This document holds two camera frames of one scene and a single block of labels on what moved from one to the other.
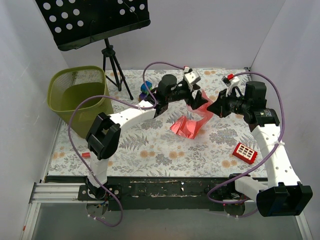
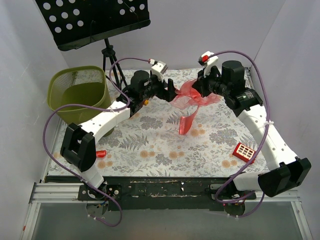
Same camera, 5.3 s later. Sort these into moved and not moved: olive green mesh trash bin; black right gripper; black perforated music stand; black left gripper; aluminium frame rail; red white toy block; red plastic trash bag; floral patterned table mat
Moved: black left gripper; red plastic trash bag; black right gripper
Not moved: aluminium frame rail; floral patterned table mat; olive green mesh trash bin; red white toy block; black perforated music stand
